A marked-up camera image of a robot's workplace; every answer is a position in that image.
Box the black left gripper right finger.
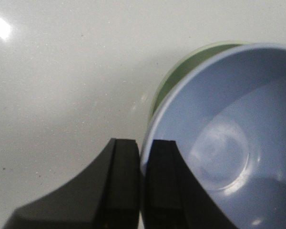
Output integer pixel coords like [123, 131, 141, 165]
[143, 140, 236, 229]

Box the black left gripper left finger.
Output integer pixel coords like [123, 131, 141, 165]
[5, 138, 140, 229]

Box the blue plastic bowl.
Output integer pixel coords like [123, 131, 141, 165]
[141, 43, 286, 229]

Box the green plastic bowl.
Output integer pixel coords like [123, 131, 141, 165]
[148, 41, 249, 120]

